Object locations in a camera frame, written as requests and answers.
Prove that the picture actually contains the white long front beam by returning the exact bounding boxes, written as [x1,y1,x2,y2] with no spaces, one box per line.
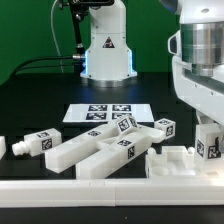
[76,132,152,180]

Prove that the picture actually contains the white long beam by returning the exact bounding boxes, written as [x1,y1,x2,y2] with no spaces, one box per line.
[45,123,119,173]
[76,132,152,180]

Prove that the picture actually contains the white L-shaped fence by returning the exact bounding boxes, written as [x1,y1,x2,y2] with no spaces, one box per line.
[0,176,224,208]

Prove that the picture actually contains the white block at left edge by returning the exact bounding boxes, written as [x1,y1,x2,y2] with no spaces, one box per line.
[0,136,6,160]

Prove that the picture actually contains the white marker tag board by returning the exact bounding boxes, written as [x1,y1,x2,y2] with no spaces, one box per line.
[63,104,154,123]

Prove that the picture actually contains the white tagged block on beam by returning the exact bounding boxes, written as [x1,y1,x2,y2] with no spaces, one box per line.
[116,115,138,133]

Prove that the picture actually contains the white chair seat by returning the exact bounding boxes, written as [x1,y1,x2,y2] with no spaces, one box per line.
[145,146,198,178]

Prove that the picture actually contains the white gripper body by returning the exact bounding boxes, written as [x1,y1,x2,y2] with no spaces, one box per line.
[168,31,224,126]

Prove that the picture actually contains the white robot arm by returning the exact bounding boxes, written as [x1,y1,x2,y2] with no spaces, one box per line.
[81,0,224,153]

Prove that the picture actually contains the white long back beam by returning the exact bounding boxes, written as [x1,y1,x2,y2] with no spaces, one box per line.
[45,123,119,173]

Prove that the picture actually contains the black cables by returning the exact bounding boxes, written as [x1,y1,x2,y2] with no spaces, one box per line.
[9,54,86,79]

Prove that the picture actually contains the white small tagged cube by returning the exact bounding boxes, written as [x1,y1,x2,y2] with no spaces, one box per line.
[154,118,176,139]

